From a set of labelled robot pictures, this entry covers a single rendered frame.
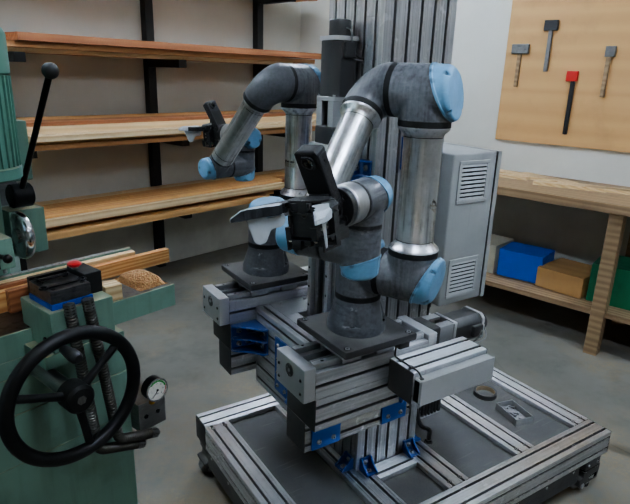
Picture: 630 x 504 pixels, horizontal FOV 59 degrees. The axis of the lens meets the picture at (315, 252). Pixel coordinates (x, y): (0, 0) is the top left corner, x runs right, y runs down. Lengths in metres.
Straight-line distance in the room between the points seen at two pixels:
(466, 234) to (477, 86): 2.53
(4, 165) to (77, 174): 2.70
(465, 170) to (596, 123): 2.26
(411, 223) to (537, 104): 2.81
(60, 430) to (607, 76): 3.39
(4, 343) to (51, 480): 0.38
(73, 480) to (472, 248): 1.27
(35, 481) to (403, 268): 0.97
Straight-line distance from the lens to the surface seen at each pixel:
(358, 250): 1.04
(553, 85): 3.97
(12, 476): 1.48
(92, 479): 1.61
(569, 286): 3.57
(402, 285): 1.30
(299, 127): 1.80
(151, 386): 1.50
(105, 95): 4.09
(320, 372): 1.36
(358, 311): 1.38
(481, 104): 4.18
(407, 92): 1.23
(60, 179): 3.99
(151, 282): 1.50
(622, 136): 3.85
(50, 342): 1.16
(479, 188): 1.75
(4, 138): 1.34
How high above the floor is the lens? 1.43
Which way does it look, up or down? 18 degrees down
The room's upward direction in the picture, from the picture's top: 2 degrees clockwise
